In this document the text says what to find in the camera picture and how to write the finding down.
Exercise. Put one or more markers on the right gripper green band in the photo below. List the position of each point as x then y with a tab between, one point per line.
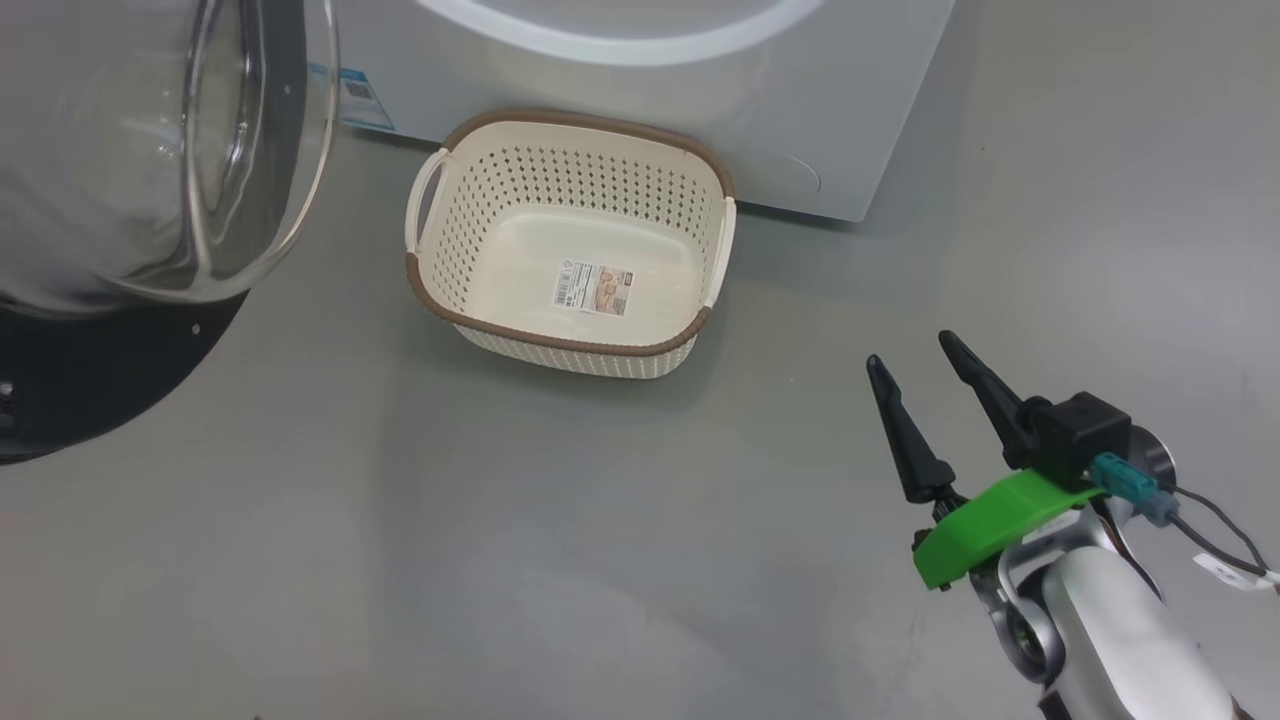
990	520

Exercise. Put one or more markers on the black glass washer door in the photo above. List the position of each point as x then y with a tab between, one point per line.
100	380

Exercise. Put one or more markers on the white front-load washing machine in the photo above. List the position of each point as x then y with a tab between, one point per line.
800	120

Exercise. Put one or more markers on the basket product label sticker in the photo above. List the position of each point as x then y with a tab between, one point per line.
595	288

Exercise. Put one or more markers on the cream perforated laundry basket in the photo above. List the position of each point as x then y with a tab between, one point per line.
600	170

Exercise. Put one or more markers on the blue energy label sticker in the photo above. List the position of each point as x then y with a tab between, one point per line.
365	98

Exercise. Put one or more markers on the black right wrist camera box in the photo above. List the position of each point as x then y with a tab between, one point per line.
1085	430

